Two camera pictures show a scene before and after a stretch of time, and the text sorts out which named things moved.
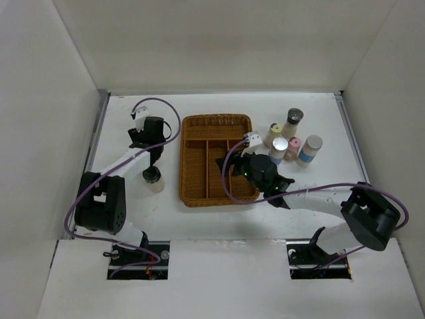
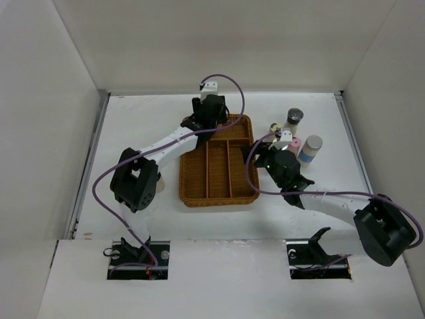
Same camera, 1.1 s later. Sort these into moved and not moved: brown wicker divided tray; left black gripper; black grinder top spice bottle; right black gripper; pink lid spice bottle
Moved: left black gripper; right black gripper
Not moved: brown wicker divided tray; pink lid spice bottle; black grinder top spice bottle
